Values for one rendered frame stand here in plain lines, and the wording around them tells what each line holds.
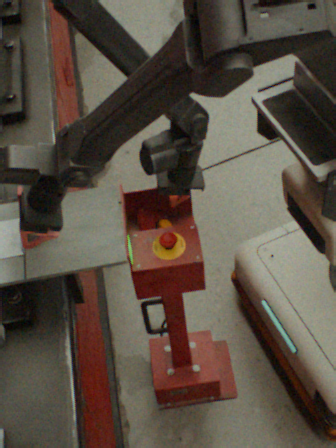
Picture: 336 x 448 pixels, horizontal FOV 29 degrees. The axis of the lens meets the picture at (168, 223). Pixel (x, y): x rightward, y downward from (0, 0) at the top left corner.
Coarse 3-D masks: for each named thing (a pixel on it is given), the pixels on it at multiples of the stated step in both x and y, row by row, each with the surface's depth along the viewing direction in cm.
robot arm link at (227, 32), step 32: (224, 0) 63; (256, 0) 63; (288, 0) 63; (320, 0) 62; (224, 32) 63; (256, 32) 62; (288, 32) 61; (320, 32) 61; (256, 64) 66; (320, 64) 71
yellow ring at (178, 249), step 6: (156, 240) 140; (180, 240) 140; (156, 246) 139; (162, 246) 139; (174, 246) 139; (180, 246) 139; (156, 252) 139; (162, 252) 138; (168, 252) 138; (174, 252) 138; (180, 252) 138; (162, 258) 137; (168, 258) 137
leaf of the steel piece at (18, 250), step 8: (0, 224) 118; (8, 224) 118; (16, 224) 118; (0, 232) 117; (8, 232) 117; (16, 232) 117; (0, 240) 116; (8, 240) 116; (16, 240) 116; (0, 248) 115; (8, 248) 115; (16, 248) 115; (0, 256) 114; (8, 256) 114
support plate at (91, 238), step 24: (72, 192) 122; (96, 192) 121; (0, 216) 120; (72, 216) 118; (96, 216) 118; (120, 216) 117; (48, 240) 115; (72, 240) 115; (96, 240) 114; (120, 240) 114; (0, 264) 113; (48, 264) 112; (72, 264) 112; (96, 264) 111; (120, 264) 112
